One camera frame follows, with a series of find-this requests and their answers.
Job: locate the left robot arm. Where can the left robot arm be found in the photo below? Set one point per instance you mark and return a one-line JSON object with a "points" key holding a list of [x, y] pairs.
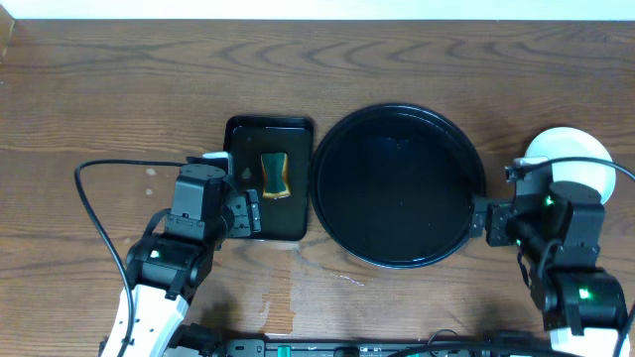
{"points": [[175, 255]]}

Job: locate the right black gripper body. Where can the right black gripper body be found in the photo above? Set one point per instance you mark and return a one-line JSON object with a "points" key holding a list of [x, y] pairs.
{"points": [[501, 210]]}

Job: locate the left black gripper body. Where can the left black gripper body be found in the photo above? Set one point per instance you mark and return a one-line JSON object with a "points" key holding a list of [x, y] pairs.
{"points": [[246, 215]]}

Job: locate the green and yellow sponge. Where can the green and yellow sponge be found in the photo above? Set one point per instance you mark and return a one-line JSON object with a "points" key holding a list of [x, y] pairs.
{"points": [[275, 168]]}

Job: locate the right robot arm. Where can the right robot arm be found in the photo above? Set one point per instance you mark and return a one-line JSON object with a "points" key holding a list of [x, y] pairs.
{"points": [[556, 228]]}

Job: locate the black round tray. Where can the black round tray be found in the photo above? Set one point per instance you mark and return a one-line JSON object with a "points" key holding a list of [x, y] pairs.
{"points": [[393, 184]]}

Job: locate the black rectangular tray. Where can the black rectangular tray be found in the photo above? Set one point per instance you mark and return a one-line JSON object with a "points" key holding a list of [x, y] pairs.
{"points": [[246, 138]]}

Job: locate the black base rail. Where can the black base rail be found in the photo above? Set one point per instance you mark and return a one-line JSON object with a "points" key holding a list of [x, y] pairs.
{"points": [[289, 348]]}

